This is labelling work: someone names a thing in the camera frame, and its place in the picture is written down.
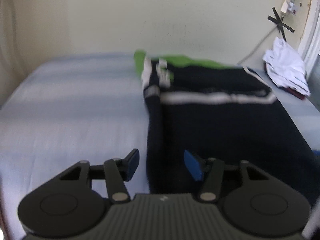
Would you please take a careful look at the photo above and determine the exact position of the black tape cross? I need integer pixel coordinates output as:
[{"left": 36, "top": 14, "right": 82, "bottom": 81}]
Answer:
[{"left": 267, "top": 7, "right": 295, "bottom": 41}]

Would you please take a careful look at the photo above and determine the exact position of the black garment with white stripes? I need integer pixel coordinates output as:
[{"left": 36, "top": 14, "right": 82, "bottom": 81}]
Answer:
[{"left": 144, "top": 65, "right": 319, "bottom": 205}]

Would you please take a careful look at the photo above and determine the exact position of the green knitted garment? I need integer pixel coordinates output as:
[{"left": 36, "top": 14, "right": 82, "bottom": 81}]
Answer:
[{"left": 133, "top": 50, "right": 231, "bottom": 76}]

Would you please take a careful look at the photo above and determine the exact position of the white t-shirt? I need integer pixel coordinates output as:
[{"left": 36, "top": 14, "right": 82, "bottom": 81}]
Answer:
[{"left": 263, "top": 37, "right": 310, "bottom": 97}]

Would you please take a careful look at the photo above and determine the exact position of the white window frame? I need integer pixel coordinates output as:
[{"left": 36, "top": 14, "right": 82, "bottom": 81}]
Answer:
[{"left": 297, "top": 0, "right": 319, "bottom": 72}]

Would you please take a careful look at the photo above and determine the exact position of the red black patterned garment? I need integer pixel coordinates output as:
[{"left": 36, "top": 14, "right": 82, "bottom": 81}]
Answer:
[{"left": 287, "top": 88, "right": 306, "bottom": 100}]

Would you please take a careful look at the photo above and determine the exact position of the grey wall cable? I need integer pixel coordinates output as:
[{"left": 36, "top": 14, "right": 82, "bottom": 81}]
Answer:
[{"left": 236, "top": 26, "right": 278, "bottom": 66}]

